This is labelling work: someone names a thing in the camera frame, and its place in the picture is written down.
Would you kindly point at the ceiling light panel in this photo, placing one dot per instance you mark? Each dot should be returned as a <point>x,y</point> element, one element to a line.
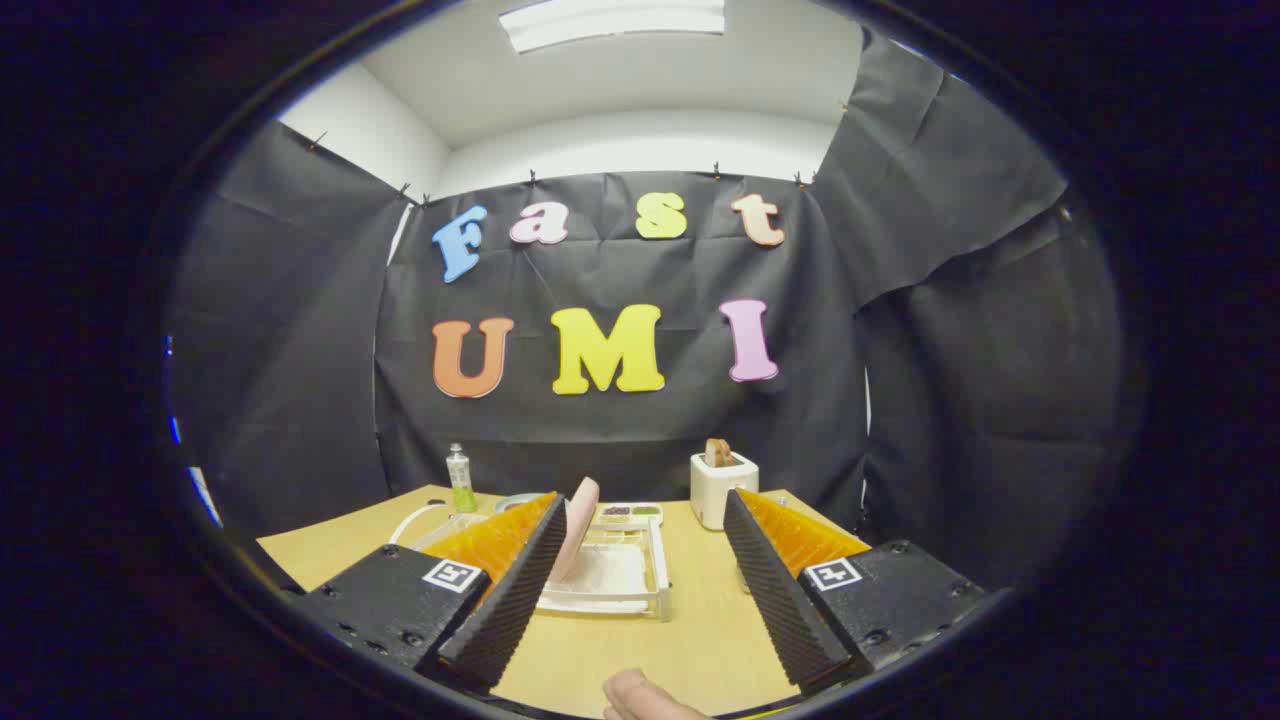
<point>610,22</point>

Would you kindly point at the divided grain tray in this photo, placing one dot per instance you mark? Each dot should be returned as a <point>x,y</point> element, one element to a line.
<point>630,513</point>

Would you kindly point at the bread slice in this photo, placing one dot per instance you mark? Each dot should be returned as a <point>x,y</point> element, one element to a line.
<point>718,453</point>

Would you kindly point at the pale green plate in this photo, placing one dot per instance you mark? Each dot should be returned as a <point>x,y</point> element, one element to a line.
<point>515,500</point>

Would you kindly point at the white toaster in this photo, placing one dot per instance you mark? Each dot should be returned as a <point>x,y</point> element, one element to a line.
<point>715,495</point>

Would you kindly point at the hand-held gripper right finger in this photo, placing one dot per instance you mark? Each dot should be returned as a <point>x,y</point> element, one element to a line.
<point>775,600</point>

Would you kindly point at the green drink bottle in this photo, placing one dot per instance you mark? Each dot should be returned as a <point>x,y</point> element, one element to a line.
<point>461,485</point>

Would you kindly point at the white dish rack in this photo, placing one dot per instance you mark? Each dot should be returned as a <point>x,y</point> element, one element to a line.
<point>640,590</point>

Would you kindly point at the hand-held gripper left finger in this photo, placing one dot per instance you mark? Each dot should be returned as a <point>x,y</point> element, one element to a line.
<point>520,600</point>

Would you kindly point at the pink plate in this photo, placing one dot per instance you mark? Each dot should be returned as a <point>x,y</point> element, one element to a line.
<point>578,525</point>

